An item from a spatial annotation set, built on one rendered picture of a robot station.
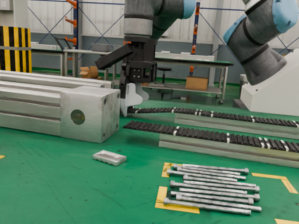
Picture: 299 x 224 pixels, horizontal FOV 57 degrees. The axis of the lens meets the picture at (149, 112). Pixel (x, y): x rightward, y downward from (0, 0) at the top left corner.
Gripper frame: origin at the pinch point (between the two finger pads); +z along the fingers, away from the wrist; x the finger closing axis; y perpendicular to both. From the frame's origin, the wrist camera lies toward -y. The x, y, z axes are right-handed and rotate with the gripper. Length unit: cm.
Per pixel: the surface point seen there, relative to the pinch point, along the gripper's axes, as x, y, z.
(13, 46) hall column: 226, -228, -8
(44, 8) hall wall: 692, -507, -110
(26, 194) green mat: -44.6, 2.2, 1.5
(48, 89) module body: -16.6, -13.5, -6.7
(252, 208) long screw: -38.4, 30.1, 1.1
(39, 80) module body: -5.0, -24.3, -6.6
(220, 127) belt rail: -2.0, 26.0, 1.0
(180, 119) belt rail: -1.3, 15.5, 0.4
